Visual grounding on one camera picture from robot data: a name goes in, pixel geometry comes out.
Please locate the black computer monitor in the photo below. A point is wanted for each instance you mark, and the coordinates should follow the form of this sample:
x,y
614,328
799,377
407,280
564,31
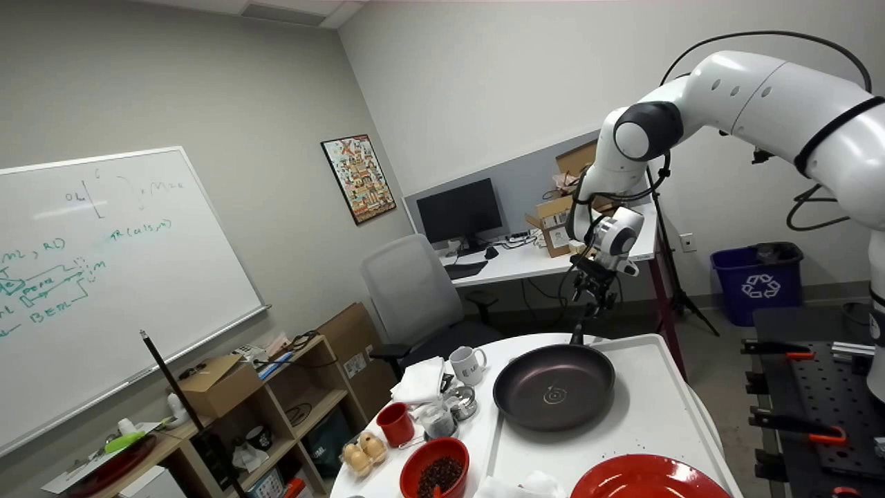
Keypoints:
x,y
459,212

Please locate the wooden shelf unit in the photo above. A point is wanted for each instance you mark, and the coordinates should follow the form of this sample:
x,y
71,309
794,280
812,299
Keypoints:
x,y
304,389

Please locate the white top desk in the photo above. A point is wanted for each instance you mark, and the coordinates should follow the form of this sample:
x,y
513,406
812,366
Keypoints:
x,y
516,267

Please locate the red bowl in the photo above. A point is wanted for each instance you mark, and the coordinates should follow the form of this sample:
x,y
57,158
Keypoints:
x,y
434,471

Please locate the dark red dish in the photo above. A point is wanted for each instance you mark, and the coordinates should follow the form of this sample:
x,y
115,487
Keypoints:
x,y
121,465

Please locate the grey desk divider panel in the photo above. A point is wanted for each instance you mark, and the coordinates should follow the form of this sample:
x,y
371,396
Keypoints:
x,y
535,169

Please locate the blue recycling bin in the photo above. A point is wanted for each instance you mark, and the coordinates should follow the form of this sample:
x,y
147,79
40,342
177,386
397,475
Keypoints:
x,y
755,285

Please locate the green object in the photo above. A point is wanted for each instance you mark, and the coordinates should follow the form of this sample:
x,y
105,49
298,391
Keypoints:
x,y
125,442

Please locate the thin black pole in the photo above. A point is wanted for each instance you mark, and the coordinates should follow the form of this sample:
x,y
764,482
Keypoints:
x,y
180,396

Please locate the red plate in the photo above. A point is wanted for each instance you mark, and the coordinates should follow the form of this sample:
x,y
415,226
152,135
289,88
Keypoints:
x,y
646,479

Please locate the black orange bar clamp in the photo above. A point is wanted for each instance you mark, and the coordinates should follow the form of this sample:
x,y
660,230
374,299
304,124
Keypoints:
x,y
775,349
791,424

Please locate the black workbench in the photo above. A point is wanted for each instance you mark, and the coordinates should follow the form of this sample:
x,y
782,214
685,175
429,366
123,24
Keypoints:
x,y
830,396

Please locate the white mug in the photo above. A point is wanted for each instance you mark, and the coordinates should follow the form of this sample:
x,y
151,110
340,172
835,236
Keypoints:
x,y
469,363

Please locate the round white table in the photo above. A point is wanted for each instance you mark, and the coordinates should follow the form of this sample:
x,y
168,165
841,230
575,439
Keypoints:
x,y
382,487

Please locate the white plastic tray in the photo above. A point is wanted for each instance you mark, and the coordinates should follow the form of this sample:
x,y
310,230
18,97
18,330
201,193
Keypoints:
x,y
654,406

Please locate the open brown cardboard box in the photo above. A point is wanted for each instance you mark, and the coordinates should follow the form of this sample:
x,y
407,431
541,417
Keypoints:
x,y
575,161

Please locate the black tripod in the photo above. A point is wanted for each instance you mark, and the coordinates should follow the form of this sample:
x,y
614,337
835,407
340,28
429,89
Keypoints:
x,y
699,316

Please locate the white cloth napkins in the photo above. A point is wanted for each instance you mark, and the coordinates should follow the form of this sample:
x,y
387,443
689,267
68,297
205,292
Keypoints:
x,y
419,377

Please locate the small cardboard box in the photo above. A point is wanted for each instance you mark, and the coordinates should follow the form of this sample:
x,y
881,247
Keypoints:
x,y
556,226

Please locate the small white bottle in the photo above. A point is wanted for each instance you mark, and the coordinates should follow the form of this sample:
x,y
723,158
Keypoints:
x,y
174,407

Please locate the small metal cup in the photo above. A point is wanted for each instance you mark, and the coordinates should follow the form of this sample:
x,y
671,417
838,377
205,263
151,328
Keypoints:
x,y
441,422
462,396

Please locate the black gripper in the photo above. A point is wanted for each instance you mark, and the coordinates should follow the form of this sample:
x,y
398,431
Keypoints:
x,y
595,277

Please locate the whiteboard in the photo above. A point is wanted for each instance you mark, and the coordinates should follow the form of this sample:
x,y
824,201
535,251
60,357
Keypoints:
x,y
121,277

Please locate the stack of books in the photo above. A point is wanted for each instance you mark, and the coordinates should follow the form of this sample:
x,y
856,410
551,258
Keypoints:
x,y
274,363

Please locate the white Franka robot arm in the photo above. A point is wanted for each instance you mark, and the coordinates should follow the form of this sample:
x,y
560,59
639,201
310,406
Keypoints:
x,y
764,101

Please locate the framed colourful poster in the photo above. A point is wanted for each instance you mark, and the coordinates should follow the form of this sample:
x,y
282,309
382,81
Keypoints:
x,y
360,182

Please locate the red cup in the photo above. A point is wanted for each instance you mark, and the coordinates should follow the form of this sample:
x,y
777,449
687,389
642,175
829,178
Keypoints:
x,y
397,427

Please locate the beige round bun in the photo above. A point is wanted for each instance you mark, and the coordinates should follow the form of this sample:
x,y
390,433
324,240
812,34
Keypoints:
x,y
374,443
356,456

